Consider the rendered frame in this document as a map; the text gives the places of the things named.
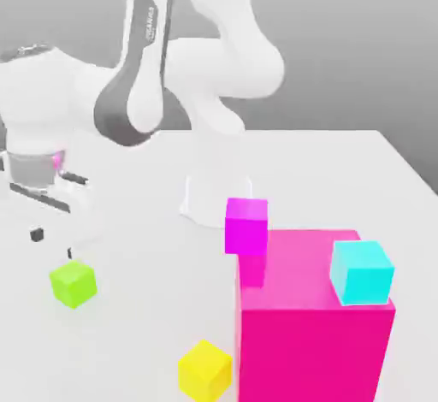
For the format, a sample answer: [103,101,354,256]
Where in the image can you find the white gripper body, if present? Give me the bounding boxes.
[0,181,103,250]

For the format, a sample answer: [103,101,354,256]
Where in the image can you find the small green cube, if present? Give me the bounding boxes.
[49,259,98,310]

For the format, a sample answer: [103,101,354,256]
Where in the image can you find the small magenta cube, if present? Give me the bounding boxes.
[224,197,269,257]

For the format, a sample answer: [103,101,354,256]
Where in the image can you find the small yellow cube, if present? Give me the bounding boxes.
[177,339,234,402]

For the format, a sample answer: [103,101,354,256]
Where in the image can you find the small cyan cube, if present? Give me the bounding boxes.
[329,239,396,307]

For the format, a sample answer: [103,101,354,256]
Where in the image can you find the large pink box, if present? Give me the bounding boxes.
[235,228,397,402]

